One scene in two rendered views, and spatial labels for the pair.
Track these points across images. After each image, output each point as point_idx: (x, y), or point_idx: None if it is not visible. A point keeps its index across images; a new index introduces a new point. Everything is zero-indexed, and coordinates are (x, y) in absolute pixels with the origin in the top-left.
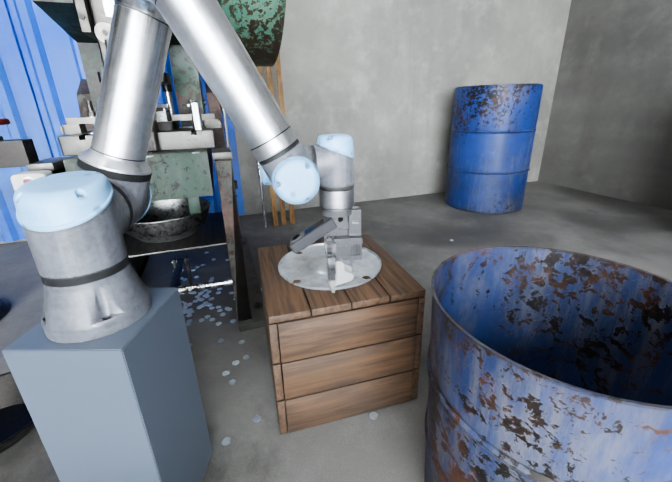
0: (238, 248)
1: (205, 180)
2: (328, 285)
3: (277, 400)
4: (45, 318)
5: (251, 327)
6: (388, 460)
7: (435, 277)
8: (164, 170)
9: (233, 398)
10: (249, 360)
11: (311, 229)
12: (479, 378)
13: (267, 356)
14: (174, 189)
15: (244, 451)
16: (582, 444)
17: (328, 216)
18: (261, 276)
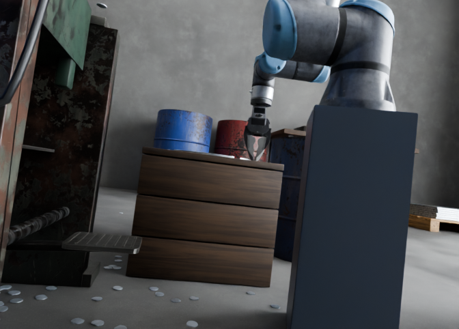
0: (103, 151)
1: (84, 46)
2: (259, 155)
3: (274, 246)
4: (393, 99)
5: (94, 277)
6: (289, 267)
7: (302, 138)
8: (72, 3)
9: (220, 300)
10: (160, 288)
11: (261, 111)
12: None
13: (162, 280)
14: (70, 38)
15: (285, 301)
16: None
17: (269, 104)
18: (201, 162)
